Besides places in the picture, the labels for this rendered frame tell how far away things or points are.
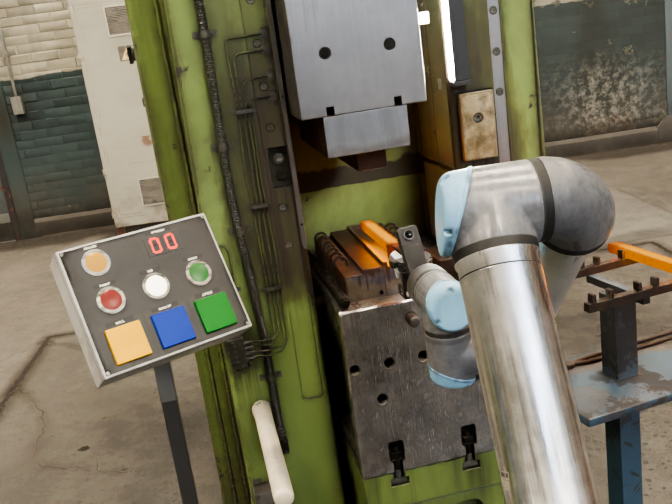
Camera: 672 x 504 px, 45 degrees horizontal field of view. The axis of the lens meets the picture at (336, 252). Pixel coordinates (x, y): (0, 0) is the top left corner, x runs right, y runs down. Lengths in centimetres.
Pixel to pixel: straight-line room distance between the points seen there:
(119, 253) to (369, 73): 68
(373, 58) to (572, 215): 89
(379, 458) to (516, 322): 110
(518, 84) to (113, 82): 541
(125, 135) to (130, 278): 556
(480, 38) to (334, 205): 66
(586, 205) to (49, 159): 722
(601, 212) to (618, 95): 738
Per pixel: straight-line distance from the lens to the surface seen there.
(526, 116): 218
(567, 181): 111
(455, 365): 160
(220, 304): 176
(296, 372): 215
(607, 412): 193
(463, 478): 218
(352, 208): 241
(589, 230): 115
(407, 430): 206
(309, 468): 228
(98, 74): 725
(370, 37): 188
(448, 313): 155
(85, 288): 171
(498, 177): 109
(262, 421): 207
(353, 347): 194
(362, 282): 196
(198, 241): 180
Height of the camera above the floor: 156
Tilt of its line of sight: 16 degrees down
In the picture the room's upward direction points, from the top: 8 degrees counter-clockwise
